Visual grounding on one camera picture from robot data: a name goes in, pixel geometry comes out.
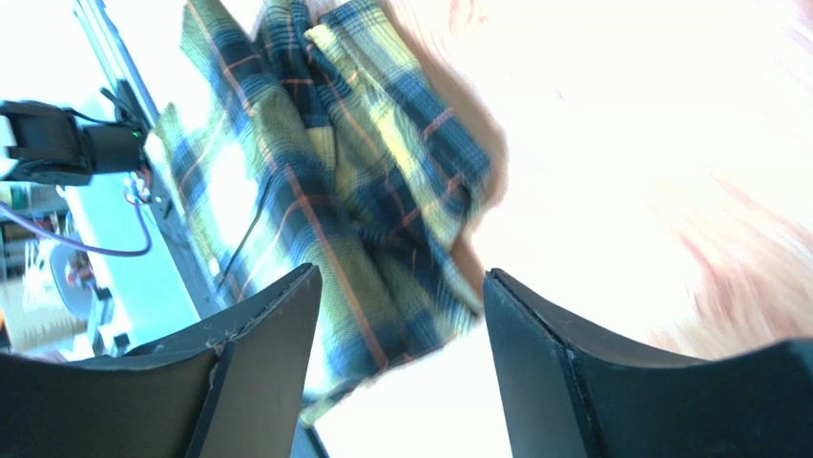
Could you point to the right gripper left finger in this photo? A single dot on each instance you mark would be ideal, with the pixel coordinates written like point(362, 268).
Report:
point(230, 385)

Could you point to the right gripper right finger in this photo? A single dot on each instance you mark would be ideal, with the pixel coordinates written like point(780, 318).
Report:
point(572, 388)

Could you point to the yellow plaid long sleeve shirt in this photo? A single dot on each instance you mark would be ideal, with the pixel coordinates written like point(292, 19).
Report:
point(322, 142)

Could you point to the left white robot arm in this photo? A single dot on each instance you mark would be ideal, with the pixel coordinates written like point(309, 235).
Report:
point(49, 145)

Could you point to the aluminium rail frame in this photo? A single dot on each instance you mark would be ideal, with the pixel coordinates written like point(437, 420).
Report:
point(129, 89)

